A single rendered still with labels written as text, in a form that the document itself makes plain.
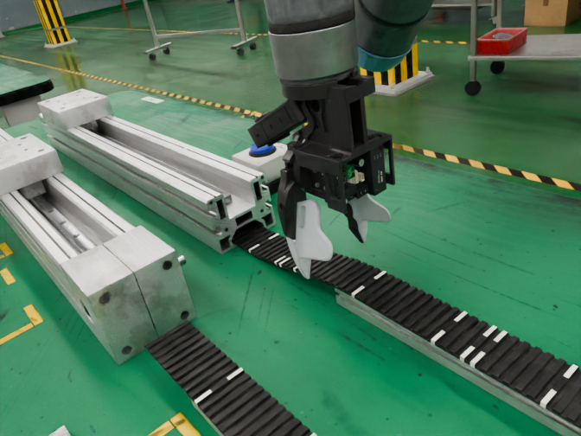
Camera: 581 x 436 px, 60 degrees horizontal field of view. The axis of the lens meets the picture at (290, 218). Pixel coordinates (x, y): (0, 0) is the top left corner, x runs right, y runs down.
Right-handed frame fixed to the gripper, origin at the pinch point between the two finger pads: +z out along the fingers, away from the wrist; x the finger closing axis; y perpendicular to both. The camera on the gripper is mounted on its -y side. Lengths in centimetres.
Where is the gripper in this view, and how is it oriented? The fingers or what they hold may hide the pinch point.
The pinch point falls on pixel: (330, 249)
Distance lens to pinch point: 57.1
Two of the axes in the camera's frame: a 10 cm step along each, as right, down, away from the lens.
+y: 6.3, 2.9, -7.2
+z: 1.6, 8.6, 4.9
